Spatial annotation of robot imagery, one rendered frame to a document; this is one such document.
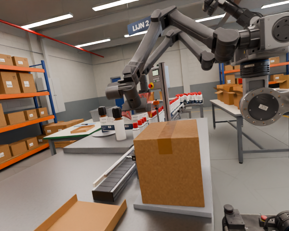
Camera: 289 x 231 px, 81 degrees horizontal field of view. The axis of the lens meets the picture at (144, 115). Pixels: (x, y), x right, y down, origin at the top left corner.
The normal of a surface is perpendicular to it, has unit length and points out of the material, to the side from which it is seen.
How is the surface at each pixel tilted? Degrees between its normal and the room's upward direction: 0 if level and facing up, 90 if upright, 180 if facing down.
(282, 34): 90
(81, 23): 90
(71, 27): 90
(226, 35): 51
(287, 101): 90
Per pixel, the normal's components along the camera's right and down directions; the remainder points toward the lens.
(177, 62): -0.20, 0.18
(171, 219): -0.13, -0.98
